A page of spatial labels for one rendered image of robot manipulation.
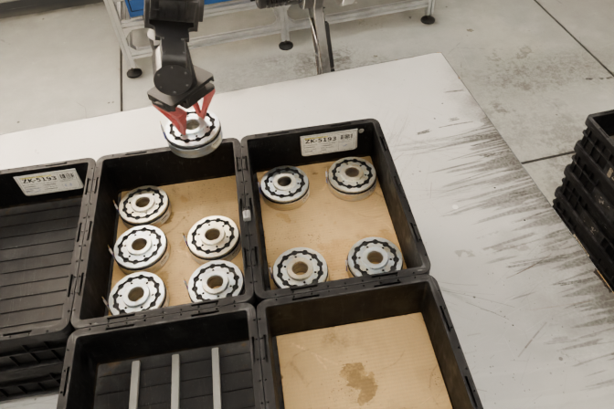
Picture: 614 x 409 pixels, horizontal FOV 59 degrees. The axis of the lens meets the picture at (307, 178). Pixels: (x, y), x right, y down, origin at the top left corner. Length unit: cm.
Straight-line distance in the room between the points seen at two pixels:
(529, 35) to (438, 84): 166
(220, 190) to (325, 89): 57
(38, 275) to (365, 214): 66
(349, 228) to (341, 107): 55
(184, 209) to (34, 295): 33
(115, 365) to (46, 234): 36
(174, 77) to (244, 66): 215
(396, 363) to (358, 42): 235
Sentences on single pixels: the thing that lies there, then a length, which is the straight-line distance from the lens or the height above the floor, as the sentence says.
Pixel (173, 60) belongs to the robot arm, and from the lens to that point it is 83.
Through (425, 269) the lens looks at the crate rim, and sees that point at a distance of 94.
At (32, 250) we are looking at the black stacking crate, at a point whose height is 83.
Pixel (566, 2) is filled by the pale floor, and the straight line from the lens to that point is 365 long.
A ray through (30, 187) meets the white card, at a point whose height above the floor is 88.
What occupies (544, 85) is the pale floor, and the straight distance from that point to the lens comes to 294.
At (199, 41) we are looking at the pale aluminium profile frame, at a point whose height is 14.
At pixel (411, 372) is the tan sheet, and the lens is 96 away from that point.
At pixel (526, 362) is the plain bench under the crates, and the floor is 70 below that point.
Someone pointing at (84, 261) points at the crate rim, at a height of 93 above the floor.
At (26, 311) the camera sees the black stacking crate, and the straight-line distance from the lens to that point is 116.
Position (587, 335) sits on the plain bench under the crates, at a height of 70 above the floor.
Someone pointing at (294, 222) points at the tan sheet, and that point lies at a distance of 112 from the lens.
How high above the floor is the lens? 171
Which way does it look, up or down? 47 degrees down
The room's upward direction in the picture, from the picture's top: 4 degrees counter-clockwise
